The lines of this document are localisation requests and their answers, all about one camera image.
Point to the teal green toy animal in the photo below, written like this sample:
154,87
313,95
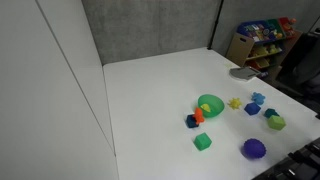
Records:
271,113

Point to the dark blue toy cube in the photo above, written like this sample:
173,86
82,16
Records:
190,122

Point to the orange toy figure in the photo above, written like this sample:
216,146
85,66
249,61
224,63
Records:
198,115

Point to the yellow toy piece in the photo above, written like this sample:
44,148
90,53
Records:
206,107

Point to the green translucent bowl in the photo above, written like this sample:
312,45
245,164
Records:
211,106

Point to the yellow spiky star toy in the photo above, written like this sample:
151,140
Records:
235,103

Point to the wooden toy storage shelf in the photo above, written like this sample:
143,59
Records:
245,46

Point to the light blue toy figure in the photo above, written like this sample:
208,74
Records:
258,98

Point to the blue toy bin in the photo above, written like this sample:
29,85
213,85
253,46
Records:
256,30

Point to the lime green toy cube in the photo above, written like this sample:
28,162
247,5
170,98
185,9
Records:
276,122

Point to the red toy bin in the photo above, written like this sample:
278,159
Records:
286,26

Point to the black vertical pole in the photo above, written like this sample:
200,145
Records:
214,25

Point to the grey metal mounting plate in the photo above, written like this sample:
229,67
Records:
244,73

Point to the purple spiky ball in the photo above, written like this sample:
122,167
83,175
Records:
254,148

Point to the black base platform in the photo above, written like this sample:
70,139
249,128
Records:
296,163

